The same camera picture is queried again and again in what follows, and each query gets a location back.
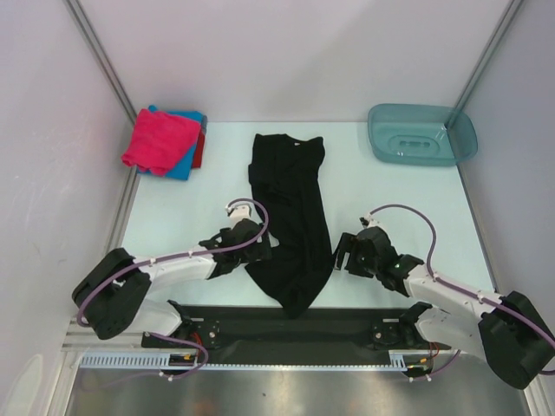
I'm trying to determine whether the black t shirt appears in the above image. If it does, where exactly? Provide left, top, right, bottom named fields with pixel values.
left=245, top=133, right=333, bottom=319

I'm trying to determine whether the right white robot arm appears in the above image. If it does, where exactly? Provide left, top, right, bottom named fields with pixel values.
left=334, top=227, right=554, bottom=390

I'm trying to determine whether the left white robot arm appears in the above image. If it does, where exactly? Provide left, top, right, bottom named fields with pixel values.
left=72, top=218, right=271, bottom=347

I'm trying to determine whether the blue folded t shirt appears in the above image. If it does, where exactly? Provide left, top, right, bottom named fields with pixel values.
left=134, top=107, right=203, bottom=181

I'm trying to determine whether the red folded t shirt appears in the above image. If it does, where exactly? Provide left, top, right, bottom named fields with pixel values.
left=191, top=127, right=206, bottom=169

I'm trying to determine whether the teal plastic bin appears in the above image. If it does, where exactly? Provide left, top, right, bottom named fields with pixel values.
left=368, top=103, right=478, bottom=167

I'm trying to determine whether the pink folded t shirt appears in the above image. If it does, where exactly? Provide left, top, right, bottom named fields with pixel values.
left=121, top=108, right=201, bottom=177

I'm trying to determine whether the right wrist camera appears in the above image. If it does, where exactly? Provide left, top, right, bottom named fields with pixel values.
left=359, top=213, right=381, bottom=229

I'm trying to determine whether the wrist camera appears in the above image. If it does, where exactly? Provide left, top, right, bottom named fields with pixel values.
left=359, top=213, right=381, bottom=229
left=225, top=204, right=251, bottom=224

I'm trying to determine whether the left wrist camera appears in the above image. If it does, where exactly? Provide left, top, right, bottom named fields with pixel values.
left=225, top=204, right=251, bottom=224

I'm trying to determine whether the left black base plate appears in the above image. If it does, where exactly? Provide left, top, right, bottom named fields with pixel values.
left=140, top=320, right=222, bottom=349

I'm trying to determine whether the right white cable duct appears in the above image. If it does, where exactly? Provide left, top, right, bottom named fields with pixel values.
left=389, top=349, right=439, bottom=372

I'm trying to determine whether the white cable duct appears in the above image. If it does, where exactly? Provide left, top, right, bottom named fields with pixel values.
left=389, top=349, right=439, bottom=372
left=80, top=352, right=198, bottom=370

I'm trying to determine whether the left white cable duct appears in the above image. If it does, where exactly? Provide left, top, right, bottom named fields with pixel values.
left=80, top=352, right=198, bottom=370

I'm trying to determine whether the right aluminium corner post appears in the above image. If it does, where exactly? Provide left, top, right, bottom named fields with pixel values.
left=452, top=0, right=526, bottom=120

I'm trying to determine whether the aluminium corner post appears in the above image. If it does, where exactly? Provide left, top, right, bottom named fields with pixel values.
left=452, top=0, right=526, bottom=120
left=62, top=0, right=137, bottom=123

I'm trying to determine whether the left aluminium corner post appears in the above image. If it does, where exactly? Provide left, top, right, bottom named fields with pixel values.
left=62, top=0, right=137, bottom=123

